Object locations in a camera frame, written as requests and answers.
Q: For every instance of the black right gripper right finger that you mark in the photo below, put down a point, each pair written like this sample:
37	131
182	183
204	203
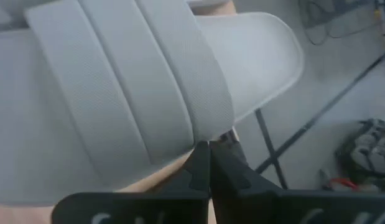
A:
242	199

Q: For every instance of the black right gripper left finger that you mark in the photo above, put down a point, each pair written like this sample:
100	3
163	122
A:
179	199

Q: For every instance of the grey rubber slide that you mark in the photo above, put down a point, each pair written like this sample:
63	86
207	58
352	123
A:
117	93

